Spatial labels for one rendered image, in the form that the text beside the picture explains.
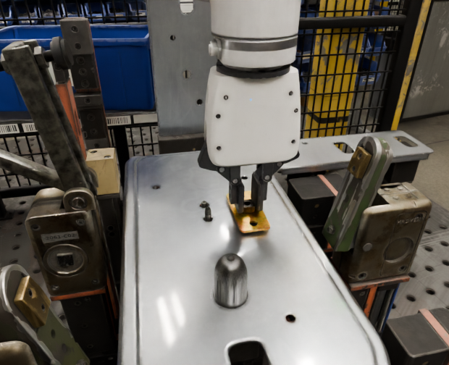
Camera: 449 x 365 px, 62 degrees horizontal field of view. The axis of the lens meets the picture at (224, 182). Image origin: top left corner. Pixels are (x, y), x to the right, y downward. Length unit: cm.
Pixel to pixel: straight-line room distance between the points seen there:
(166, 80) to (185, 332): 44
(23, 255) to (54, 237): 54
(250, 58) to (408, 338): 29
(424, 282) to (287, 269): 54
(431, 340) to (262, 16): 32
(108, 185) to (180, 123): 23
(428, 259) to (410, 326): 57
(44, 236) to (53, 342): 16
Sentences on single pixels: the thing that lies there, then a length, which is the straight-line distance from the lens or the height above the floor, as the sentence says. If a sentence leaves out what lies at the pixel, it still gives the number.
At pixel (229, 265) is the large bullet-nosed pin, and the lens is 34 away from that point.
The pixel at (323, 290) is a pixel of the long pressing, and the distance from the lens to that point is 39.
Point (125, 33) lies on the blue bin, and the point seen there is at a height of 114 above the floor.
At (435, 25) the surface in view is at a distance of 327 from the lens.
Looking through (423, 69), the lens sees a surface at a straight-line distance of 332.
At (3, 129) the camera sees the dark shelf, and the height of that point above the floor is 101.
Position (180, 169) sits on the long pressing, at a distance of 58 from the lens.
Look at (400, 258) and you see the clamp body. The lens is 52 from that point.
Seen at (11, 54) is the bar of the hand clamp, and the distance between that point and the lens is 38.
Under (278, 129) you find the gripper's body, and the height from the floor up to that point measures 112.
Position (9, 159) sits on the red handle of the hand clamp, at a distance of 43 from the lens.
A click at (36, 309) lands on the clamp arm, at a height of 108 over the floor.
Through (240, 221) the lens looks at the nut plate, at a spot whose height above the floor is 101.
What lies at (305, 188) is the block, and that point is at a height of 98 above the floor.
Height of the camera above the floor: 128
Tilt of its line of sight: 31 degrees down
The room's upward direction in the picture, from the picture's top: straight up
